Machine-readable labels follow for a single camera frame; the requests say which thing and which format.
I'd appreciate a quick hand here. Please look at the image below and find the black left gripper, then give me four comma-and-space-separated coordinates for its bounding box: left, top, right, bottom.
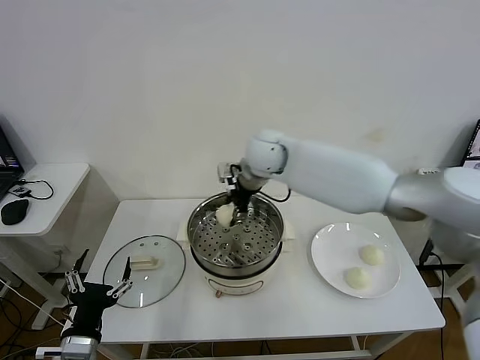
64, 248, 135, 333

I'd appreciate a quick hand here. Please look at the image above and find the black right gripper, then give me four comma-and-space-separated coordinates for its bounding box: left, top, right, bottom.
229, 178, 263, 229

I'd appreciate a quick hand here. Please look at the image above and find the white steamed baozi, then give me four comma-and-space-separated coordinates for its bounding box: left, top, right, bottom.
343, 266, 371, 290
216, 204, 236, 229
358, 245, 386, 266

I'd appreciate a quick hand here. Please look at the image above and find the glass lid with cream handle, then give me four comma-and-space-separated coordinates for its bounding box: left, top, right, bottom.
103, 235, 188, 310

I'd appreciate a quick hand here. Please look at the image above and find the perforated steel steamer basket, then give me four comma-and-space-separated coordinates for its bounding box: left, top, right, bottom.
187, 190, 285, 269

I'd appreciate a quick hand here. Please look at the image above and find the white side table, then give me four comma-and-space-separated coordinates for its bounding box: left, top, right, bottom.
0, 163, 93, 332
415, 166, 474, 320

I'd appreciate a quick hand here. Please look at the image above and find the white round plate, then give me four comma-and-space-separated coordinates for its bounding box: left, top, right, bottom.
310, 223, 401, 300

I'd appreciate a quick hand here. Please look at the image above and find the black computer mouse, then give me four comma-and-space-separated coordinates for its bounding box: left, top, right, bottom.
1, 199, 30, 226

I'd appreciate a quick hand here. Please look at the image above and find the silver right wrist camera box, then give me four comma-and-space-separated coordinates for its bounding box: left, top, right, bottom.
217, 160, 238, 188

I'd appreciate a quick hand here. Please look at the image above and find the white main table frame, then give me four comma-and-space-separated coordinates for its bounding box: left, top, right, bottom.
89, 333, 417, 360

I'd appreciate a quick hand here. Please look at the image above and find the black cable with adapter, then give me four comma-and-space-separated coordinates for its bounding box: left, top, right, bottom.
418, 234, 451, 301

